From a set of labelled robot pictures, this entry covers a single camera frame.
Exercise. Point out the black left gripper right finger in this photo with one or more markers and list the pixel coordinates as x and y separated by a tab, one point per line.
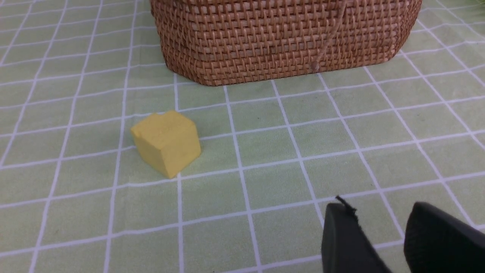
437	242

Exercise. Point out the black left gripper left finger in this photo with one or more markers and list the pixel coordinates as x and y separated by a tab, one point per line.
345	247

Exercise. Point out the yellow foam cube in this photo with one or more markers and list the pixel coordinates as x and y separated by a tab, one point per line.
168	142

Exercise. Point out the woven wicker basket green lining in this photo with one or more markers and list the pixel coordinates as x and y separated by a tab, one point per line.
225	42

